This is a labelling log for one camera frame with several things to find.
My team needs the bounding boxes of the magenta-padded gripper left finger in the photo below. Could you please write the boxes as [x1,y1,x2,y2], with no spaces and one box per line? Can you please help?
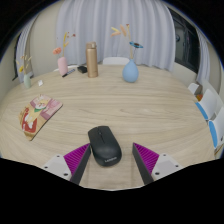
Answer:
[41,142,92,186]

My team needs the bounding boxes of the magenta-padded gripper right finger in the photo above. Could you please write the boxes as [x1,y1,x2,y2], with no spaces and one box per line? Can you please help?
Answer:
[131,142,184,185]

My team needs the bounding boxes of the black computer mouse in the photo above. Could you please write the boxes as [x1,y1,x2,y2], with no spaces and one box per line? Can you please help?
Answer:
[87,125,123,168]

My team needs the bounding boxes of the group of white blue chairs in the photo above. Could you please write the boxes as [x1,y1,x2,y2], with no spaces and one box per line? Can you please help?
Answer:
[187,82,224,158]

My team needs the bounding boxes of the black and blue marker pen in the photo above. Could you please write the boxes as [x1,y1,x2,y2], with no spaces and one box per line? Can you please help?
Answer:
[61,68,76,78]

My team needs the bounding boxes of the blue vase with dried flowers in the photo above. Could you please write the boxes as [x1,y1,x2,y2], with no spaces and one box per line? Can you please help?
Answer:
[110,23,144,84]

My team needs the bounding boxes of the green vase with yellow flowers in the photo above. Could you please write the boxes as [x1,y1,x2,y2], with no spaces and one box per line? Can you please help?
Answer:
[16,54,33,89]

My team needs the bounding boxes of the pink vase with orange flowers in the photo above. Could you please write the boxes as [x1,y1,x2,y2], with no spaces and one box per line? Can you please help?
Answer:
[52,32,77,77]

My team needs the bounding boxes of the bronze metal drink bottle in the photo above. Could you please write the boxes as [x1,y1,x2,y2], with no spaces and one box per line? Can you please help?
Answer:
[85,41,99,79]

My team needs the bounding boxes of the narrow white curtain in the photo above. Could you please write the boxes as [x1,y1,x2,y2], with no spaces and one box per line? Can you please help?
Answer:
[195,28,212,84]
[15,16,38,83]

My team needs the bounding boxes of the large dark window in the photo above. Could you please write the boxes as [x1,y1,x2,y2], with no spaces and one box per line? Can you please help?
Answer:
[168,8,201,74]

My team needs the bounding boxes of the wide white curtain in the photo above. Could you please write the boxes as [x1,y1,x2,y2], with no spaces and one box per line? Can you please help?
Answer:
[54,0,177,72]

